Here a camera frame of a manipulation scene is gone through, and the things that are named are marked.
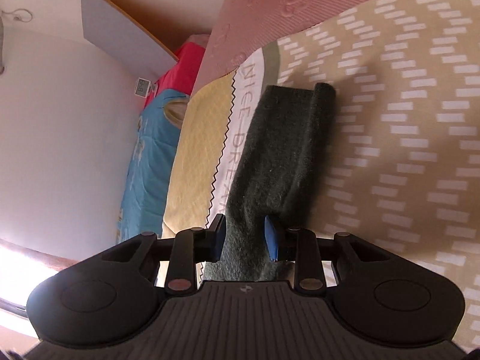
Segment beige white patterned duvet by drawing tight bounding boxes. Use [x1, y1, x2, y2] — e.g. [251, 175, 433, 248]
[163, 0, 479, 350]

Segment dark green knitted sweater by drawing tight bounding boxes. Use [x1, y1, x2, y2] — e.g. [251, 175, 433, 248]
[203, 83, 336, 281]

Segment pink striped blanket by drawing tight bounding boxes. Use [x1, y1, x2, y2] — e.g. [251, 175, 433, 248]
[193, 0, 368, 90]

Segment small white digital clock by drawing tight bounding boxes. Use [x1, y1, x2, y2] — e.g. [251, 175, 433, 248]
[134, 78, 151, 98]

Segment red bed sheet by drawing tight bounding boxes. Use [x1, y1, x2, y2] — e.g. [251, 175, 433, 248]
[145, 41, 205, 107]

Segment wooden grey headboard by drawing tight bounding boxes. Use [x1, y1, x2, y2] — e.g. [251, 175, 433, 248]
[80, 0, 178, 82]

